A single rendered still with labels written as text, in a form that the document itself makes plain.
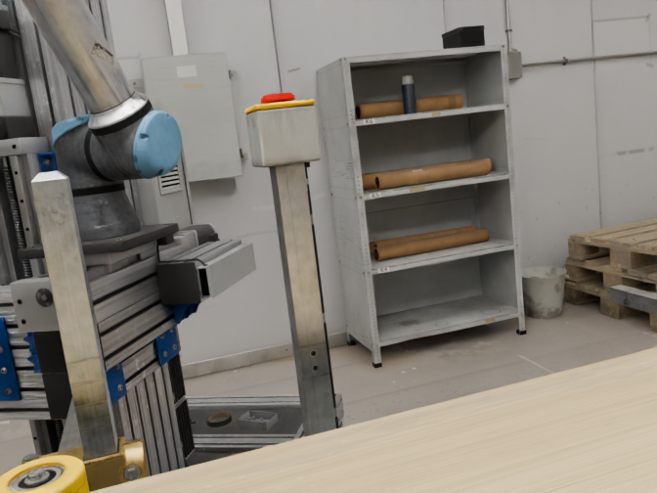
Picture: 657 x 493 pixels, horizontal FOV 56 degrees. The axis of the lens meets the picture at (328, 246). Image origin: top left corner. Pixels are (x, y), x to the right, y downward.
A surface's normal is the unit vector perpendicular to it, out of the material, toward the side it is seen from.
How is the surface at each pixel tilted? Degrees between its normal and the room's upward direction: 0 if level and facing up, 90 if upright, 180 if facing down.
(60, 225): 90
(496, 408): 0
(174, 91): 90
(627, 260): 90
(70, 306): 90
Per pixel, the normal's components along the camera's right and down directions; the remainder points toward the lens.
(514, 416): -0.11, -0.98
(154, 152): 0.92, 0.06
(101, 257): -0.22, 0.19
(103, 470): 0.29, 0.13
